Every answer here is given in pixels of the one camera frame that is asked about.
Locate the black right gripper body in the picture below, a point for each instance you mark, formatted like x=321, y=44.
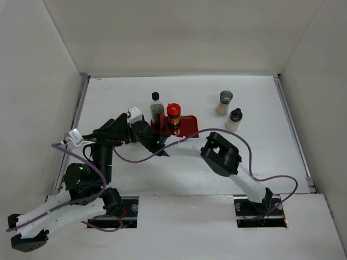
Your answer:
x=135, y=138

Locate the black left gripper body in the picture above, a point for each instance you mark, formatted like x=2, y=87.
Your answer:
x=117, y=139

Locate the soy sauce bottle red label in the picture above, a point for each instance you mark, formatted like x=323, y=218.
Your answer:
x=157, y=112

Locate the red lid sauce jar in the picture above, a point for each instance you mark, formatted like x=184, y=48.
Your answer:
x=174, y=114

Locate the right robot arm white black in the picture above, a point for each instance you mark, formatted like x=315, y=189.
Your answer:
x=217, y=152

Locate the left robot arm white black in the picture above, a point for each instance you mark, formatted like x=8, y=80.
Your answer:
x=85, y=195

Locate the red lacquer tray gold emblem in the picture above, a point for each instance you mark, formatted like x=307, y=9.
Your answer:
x=188, y=126

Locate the salt grinder black clear top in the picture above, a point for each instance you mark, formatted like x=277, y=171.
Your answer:
x=224, y=102

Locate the white shaker black knob lid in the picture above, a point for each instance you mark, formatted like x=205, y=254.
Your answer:
x=234, y=120

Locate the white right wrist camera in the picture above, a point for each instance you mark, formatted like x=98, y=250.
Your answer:
x=134, y=114

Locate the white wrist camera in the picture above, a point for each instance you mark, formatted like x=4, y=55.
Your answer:
x=74, y=139
x=134, y=114

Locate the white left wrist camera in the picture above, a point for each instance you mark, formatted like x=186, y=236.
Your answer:
x=74, y=139

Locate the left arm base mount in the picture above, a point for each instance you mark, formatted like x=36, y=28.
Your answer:
x=128, y=215

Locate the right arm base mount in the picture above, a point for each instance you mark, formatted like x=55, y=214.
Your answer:
x=248, y=216

